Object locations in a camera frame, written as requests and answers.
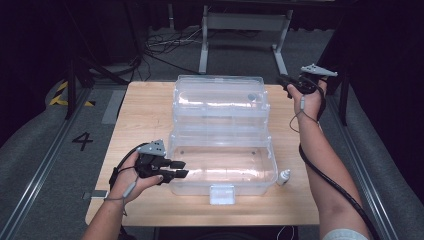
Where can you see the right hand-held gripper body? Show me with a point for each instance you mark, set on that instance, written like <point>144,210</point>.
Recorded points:
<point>311,81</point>

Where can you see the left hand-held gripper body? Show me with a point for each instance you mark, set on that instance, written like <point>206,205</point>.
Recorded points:
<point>150,163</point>

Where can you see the clear plastic storage box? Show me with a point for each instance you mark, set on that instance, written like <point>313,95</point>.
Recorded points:
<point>223,166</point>

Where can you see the small white bottle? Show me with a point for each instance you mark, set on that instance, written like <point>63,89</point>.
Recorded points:
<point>283,177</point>

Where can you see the person's right hand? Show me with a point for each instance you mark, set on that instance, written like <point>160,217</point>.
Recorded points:
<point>310,103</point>

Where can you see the person's left hand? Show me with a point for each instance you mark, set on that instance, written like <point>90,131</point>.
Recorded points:
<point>125,183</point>

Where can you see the yellow black floor tape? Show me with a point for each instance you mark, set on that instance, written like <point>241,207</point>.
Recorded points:
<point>58,96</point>

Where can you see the white shirt sleeve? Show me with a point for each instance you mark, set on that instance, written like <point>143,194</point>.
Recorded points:
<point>345,235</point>

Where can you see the white metal desk frame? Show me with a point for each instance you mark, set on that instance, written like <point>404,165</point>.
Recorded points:
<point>245,21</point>

